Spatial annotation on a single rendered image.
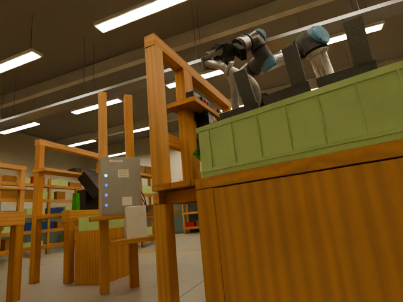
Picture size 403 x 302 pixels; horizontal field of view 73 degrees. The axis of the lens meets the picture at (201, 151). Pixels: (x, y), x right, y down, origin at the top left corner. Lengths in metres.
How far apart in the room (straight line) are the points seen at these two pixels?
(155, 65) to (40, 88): 6.93
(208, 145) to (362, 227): 0.48
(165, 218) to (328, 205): 1.13
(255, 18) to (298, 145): 5.42
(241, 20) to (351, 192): 5.60
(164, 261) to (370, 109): 1.34
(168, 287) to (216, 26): 5.37
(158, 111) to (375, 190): 1.39
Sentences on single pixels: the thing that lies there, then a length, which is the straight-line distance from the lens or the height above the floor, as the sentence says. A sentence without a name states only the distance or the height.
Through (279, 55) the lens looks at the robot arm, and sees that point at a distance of 1.58.
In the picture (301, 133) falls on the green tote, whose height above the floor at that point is 0.86.
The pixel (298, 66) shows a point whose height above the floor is 1.08.
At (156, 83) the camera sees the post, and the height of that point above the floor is 1.55.
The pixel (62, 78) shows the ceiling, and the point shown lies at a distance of 8.20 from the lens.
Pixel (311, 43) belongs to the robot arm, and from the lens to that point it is 1.59.
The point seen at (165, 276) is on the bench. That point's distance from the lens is 1.71.
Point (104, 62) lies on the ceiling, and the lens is 7.41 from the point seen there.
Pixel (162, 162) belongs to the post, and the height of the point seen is 1.01.
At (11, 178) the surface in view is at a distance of 8.99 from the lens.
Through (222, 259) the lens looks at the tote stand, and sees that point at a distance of 0.85.
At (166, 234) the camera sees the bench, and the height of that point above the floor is 0.58.
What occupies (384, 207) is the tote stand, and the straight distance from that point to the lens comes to 0.70.
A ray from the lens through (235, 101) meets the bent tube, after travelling 1.09.
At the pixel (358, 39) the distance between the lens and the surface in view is 0.88.
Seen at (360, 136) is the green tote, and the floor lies 0.81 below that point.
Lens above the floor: 0.67
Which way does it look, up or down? 13 degrees up
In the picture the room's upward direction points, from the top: 6 degrees counter-clockwise
